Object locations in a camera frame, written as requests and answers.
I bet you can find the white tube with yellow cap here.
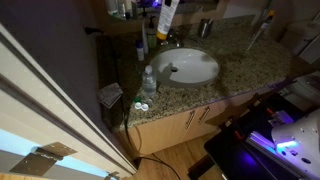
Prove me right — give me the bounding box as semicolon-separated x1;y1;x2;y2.
156;0;181;41

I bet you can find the tall slim white tube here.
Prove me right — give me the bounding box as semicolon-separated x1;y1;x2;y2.
141;19;150;55

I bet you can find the white oval sink basin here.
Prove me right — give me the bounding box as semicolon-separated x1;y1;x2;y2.
149;47;221;89

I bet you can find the chrome faucet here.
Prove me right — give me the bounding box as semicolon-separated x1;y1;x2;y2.
159;27;185;48

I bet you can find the green soap dispenser bottle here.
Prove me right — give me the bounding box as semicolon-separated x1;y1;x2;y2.
147;15;158;50

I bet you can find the dark metal cup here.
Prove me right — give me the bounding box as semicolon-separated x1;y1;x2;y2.
197;17;215;39

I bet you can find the small white bottle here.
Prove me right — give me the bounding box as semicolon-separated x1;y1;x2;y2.
135;39;146;62

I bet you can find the clear plastic water bottle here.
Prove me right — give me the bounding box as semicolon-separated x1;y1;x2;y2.
141;64;158;98

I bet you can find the brown spray bottle orange cap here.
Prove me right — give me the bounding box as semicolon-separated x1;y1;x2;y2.
247;9;277;52

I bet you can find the white contact lens case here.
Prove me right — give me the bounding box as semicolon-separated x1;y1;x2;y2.
133;95;150;112

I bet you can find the light wood vanity cabinet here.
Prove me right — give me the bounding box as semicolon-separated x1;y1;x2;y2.
125;84;288;158

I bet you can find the white toilet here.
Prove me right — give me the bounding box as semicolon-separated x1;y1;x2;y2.
279;19;320;113

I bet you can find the black robot cart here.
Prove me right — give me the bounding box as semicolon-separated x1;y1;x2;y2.
187;92;320;180

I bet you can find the white door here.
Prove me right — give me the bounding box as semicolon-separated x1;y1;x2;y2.
0;22;138;180

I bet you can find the metal door hinge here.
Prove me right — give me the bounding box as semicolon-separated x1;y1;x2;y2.
104;171;121;180
9;142;78;177

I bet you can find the wood framed wall mirror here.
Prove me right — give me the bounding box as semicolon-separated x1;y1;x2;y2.
99;0;232;28

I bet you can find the metal cabinet door handle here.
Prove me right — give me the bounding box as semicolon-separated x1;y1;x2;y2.
198;105;212;125
185;109;197;131

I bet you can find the black floor cable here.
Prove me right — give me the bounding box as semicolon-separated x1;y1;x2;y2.
122;99;183;180

